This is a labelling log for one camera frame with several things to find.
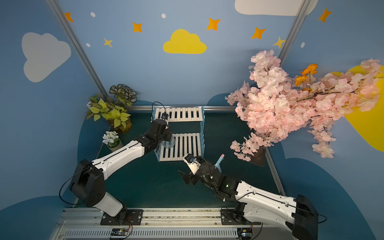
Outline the teal watering bottle pink collar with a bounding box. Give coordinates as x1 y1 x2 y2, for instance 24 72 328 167
214 154 225 173

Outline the clear spray bottle white nozzle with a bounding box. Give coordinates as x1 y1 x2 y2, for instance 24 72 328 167
162 136 175 149

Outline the blue white slatted shelf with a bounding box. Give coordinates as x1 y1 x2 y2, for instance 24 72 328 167
152 106 205 162

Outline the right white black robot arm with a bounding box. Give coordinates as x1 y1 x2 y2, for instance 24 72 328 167
179 162 321 240

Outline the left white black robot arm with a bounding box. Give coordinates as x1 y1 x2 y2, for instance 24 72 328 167
69 119 172 217

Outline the white flower small beige pot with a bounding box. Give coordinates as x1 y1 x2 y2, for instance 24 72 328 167
103 131 124 152

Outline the green leafy plant glass vase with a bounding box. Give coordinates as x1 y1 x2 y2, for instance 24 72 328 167
86 84 137 133

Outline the right green circuit board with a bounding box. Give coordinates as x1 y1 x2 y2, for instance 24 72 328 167
237 228 253 240

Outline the green circuit board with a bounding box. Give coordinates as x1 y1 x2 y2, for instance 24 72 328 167
237 228 253 240
110 229 129 238

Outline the left green circuit board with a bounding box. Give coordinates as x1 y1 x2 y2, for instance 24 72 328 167
110 229 129 238

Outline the pink cherry blossom tree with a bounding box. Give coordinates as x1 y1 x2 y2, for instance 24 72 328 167
227 51 382 162

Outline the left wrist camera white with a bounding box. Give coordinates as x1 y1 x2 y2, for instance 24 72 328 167
161 113 169 121

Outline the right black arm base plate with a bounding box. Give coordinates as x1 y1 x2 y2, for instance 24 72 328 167
220 207 262 226

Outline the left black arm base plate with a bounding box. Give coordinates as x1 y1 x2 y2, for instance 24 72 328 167
100 209 144 226

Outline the aluminium front rail frame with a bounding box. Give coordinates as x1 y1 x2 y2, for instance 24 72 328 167
50 208 294 240

